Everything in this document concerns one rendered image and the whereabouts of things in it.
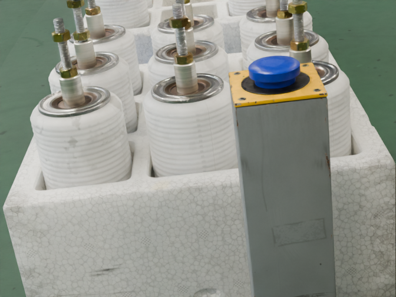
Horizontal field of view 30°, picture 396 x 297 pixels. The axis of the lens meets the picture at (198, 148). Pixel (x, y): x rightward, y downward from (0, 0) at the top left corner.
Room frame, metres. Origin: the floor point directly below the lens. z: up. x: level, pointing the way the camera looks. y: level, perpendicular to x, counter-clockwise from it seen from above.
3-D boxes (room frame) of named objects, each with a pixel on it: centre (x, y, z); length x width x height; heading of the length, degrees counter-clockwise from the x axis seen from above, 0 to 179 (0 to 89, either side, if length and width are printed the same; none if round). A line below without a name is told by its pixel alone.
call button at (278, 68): (0.54, -0.07, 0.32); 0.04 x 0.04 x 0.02
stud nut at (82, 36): (0.84, 0.12, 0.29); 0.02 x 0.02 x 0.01; 43
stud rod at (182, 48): (0.72, 0.00, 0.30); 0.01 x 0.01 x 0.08
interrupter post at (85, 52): (0.84, 0.12, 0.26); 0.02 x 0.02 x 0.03
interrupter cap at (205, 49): (0.83, 0.00, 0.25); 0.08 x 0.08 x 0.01
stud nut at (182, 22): (0.72, 0.00, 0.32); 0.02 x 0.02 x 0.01; 15
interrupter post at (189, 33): (0.83, 0.00, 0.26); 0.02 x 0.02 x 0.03
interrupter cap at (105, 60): (0.84, 0.12, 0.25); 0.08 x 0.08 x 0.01
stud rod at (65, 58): (0.72, 0.12, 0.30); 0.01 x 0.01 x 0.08
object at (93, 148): (0.72, 0.12, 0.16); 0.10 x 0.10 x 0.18
